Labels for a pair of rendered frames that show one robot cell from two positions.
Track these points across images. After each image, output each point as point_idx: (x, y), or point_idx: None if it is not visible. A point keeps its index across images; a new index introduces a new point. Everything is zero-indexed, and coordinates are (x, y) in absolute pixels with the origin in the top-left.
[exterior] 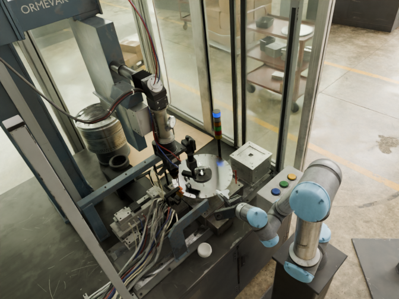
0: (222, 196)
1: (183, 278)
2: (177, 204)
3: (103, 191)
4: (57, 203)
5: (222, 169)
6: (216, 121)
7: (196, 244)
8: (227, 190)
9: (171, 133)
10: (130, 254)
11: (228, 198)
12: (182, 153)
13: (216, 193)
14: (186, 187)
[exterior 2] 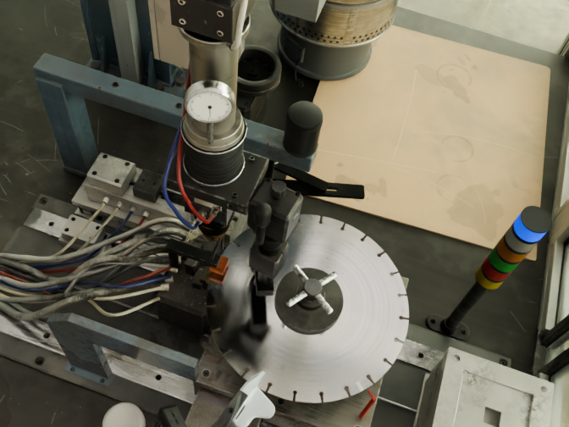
0: (228, 407)
1: (27, 408)
2: (192, 285)
3: (100, 86)
4: (91, 24)
5: (359, 352)
6: (506, 241)
7: (133, 395)
8: (271, 407)
9: (227, 134)
10: (52, 250)
11: (238, 426)
12: (420, 204)
13: (249, 379)
14: (240, 280)
